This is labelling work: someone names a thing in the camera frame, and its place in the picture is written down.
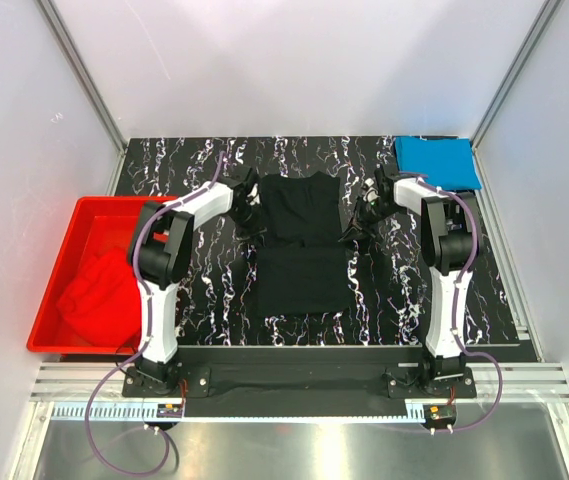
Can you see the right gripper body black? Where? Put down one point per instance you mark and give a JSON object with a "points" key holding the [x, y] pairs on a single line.
{"points": [[369, 214]]}

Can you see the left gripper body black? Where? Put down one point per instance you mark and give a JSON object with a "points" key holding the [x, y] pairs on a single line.
{"points": [[247, 222]]}

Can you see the black t shirt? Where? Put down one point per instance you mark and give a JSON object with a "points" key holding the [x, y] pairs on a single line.
{"points": [[301, 265]]}

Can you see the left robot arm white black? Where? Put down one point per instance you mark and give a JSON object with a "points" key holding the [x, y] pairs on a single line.
{"points": [[160, 255]]}

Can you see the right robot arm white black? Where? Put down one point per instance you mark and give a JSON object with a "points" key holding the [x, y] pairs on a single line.
{"points": [[450, 242]]}

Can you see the folded blue t shirt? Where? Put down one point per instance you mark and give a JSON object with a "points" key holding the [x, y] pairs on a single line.
{"points": [[447, 163]]}

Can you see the red plastic bin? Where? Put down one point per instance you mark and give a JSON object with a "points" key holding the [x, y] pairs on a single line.
{"points": [[97, 225]]}

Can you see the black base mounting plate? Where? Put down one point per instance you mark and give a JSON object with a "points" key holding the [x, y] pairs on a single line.
{"points": [[297, 382]]}

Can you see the red t shirt in bin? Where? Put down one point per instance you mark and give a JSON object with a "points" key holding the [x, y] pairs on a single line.
{"points": [[102, 303]]}

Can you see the right connector board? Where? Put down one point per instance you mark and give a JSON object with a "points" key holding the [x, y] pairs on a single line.
{"points": [[444, 413]]}

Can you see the connector board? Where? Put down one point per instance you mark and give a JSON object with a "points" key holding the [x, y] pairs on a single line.
{"points": [[444, 413], [170, 410]]}

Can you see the left connector board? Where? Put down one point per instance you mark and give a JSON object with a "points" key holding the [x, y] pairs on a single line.
{"points": [[170, 410]]}

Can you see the left aluminium frame post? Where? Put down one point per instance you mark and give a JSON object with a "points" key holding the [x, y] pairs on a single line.
{"points": [[71, 53]]}

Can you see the aluminium frame post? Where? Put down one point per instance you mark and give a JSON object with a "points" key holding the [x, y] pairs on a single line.
{"points": [[71, 53], [533, 37]]}

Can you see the white cable duct strip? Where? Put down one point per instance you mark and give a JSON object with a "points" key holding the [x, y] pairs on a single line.
{"points": [[141, 411]]}

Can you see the right aluminium frame post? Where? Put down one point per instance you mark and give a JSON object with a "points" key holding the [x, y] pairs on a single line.
{"points": [[533, 37]]}

